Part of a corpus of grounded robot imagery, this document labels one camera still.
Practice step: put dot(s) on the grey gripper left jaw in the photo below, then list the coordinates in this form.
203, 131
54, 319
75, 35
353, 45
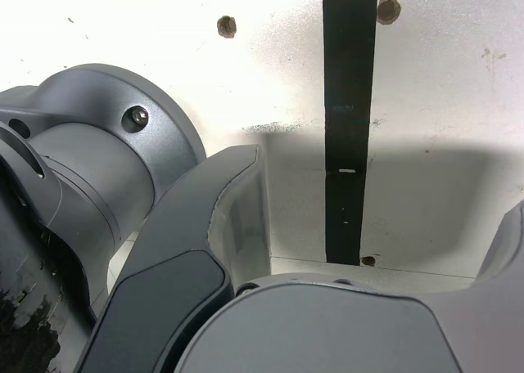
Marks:
176, 234

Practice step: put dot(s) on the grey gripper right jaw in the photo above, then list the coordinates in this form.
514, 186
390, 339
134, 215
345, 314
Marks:
327, 332

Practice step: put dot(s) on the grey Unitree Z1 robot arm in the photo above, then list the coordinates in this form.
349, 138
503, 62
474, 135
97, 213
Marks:
102, 164

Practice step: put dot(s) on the black tape strip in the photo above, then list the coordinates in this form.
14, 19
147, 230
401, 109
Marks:
348, 103

